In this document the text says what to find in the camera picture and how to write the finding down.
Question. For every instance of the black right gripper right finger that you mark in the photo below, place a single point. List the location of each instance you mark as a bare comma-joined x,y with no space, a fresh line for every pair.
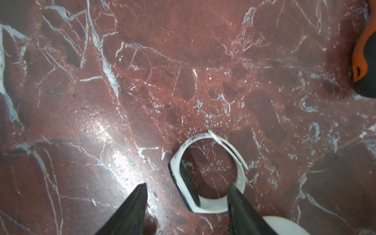
244,219

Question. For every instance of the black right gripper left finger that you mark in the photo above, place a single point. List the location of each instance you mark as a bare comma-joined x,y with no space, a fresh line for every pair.
129,218

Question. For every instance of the white plastic storage box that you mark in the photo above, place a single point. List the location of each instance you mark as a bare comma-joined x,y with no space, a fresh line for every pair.
283,226

